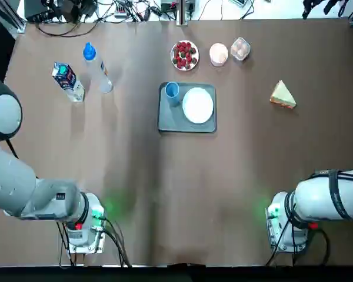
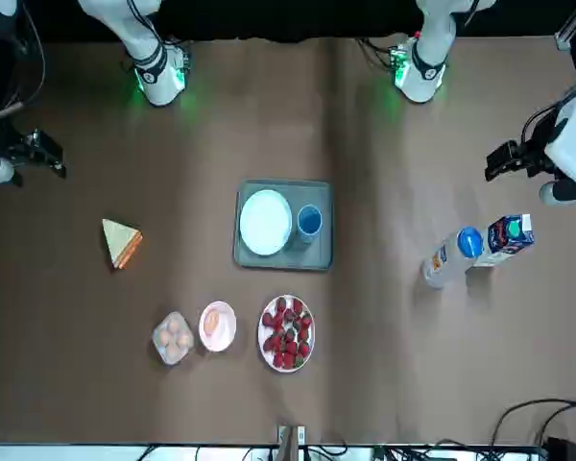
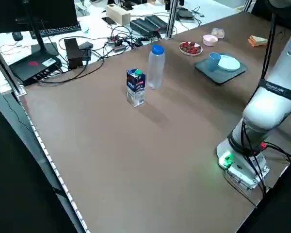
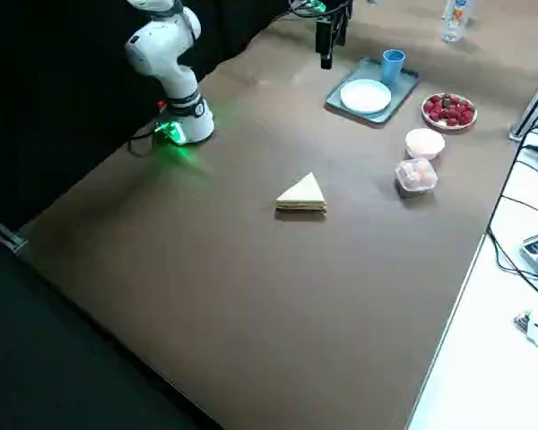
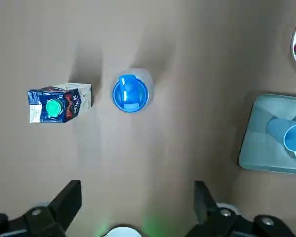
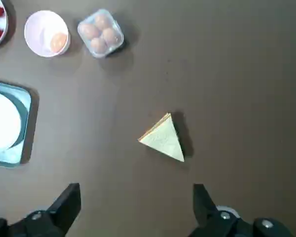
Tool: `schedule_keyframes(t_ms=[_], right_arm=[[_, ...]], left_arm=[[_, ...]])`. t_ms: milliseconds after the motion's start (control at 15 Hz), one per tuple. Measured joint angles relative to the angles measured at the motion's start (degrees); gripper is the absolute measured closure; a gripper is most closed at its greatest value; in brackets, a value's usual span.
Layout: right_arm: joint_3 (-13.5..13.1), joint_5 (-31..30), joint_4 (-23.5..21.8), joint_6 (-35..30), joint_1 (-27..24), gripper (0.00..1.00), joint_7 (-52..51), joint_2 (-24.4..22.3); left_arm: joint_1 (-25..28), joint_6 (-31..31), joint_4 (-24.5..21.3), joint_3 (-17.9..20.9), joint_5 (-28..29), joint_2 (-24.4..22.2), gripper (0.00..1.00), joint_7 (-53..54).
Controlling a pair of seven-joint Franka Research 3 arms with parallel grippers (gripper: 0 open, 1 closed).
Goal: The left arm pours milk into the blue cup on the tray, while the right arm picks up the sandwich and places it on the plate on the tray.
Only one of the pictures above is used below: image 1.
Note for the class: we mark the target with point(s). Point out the triangular sandwich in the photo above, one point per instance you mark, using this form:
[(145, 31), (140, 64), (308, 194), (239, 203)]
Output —
[(282, 94)]

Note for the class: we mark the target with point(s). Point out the blue white milk carton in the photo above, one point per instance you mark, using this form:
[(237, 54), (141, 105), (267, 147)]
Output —
[(69, 82)]

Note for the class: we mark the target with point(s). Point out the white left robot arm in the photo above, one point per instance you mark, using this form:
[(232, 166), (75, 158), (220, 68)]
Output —
[(11, 182)]

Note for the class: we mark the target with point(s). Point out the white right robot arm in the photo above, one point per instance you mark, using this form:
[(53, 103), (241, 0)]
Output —
[(311, 199)]

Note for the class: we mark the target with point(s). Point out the white strawberry plate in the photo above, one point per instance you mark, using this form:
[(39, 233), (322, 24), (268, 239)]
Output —
[(172, 55)]

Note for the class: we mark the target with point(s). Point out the pale round plate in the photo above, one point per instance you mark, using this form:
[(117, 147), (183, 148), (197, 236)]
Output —
[(197, 105)]

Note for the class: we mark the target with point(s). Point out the blue cup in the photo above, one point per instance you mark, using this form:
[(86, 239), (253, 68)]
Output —
[(173, 100)]

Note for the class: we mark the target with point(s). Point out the grey-green tray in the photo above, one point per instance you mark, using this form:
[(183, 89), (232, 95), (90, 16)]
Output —
[(170, 120)]

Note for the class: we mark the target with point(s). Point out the clear plastic egg box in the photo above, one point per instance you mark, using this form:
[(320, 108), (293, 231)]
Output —
[(240, 48)]

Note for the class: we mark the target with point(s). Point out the brown egg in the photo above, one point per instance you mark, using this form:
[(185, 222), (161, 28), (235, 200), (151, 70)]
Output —
[(235, 48)]

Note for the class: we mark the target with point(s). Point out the grey power strip red switches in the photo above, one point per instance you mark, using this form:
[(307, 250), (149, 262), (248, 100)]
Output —
[(120, 10)]

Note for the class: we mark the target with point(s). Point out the clear bottle blue cap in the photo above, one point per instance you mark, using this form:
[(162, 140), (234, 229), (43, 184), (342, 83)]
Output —
[(100, 73)]

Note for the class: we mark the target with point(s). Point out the aluminium post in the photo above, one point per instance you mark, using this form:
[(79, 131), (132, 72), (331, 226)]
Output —
[(182, 14)]

